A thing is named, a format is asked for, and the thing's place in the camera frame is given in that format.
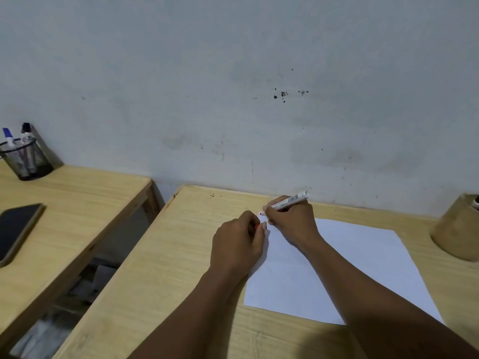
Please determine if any person's left hand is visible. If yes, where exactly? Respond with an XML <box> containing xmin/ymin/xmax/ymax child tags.
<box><xmin>209</xmin><ymin>210</ymin><xmax>268</xmax><ymax>283</ymax></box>

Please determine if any person's right hand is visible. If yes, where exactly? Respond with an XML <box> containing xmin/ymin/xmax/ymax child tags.
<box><xmin>262</xmin><ymin>195</ymin><xmax>325</xmax><ymax>253</ymax></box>

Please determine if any white marker pen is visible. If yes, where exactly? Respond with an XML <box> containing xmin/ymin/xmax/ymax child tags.
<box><xmin>259</xmin><ymin>191</ymin><xmax>310</xmax><ymax>216</ymax></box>

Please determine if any person's left forearm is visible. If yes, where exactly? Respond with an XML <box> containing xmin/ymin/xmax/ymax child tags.
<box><xmin>127</xmin><ymin>267</ymin><xmax>248</xmax><ymax>359</ymax></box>

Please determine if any person's right forearm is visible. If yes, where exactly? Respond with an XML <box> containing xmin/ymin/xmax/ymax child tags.
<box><xmin>299</xmin><ymin>235</ymin><xmax>479</xmax><ymax>359</ymax></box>

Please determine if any white paper sheet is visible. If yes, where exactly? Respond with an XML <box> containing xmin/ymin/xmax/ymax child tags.
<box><xmin>243</xmin><ymin>214</ymin><xmax>445</xmax><ymax>326</ymax></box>

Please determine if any round wooden holder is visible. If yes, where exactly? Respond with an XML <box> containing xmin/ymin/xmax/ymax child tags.
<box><xmin>429</xmin><ymin>193</ymin><xmax>479</xmax><ymax>262</ymax></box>

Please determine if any light wooden side table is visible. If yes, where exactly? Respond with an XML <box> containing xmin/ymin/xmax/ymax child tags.
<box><xmin>0</xmin><ymin>161</ymin><xmax>165</xmax><ymax>352</ymax></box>

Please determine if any black mesh pen holder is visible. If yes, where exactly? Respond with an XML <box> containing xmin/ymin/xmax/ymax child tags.
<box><xmin>0</xmin><ymin>137</ymin><xmax>54</xmax><ymax>181</ymax></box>

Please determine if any black smartphone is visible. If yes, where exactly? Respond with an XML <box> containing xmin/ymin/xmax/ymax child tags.
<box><xmin>0</xmin><ymin>203</ymin><xmax>45</xmax><ymax>269</ymax></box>

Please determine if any black capped marker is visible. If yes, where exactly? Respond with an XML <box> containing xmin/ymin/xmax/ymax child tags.
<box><xmin>20</xmin><ymin>122</ymin><xmax>40</xmax><ymax>172</ymax></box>

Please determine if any blue capped marker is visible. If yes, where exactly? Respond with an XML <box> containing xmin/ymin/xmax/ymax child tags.
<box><xmin>2</xmin><ymin>127</ymin><xmax>24</xmax><ymax>176</ymax></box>

